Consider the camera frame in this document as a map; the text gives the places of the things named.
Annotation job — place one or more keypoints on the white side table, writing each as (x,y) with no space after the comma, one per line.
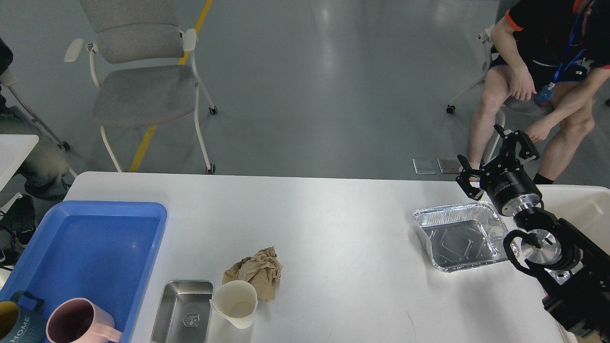
(14,149)

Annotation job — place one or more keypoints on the white chair at left edge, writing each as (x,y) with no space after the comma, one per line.
(8,80)

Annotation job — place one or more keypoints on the beige waste bin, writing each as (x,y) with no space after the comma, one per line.
(586,209)

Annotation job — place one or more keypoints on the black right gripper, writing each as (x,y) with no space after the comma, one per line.
(505,182)

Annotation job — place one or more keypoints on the metal floor plate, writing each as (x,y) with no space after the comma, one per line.
(424,166)
(449,166)

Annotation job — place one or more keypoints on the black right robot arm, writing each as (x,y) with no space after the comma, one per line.
(572,270)

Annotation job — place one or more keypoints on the dark teal home mug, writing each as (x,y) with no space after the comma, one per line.
(19,324)

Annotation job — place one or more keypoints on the blue plastic tray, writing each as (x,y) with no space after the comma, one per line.
(102,251)

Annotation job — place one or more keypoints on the grey office chair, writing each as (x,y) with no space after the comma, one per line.
(134,30)

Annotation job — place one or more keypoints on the stainless steel tray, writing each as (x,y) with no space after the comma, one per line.
(183,313)

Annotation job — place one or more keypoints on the crumpled brown paper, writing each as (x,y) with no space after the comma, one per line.
(263,271)

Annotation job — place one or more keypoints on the aluminium foil tray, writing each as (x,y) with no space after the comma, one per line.
(462,236)

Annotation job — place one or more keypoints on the grey chair under person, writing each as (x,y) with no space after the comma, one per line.
(524,107)

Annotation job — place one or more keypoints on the white paper cup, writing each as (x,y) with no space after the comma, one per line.
(237,302)

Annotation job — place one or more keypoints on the seated person black shirt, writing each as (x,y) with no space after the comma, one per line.
(557,52)

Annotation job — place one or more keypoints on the pink mug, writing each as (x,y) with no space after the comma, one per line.
(78,320)

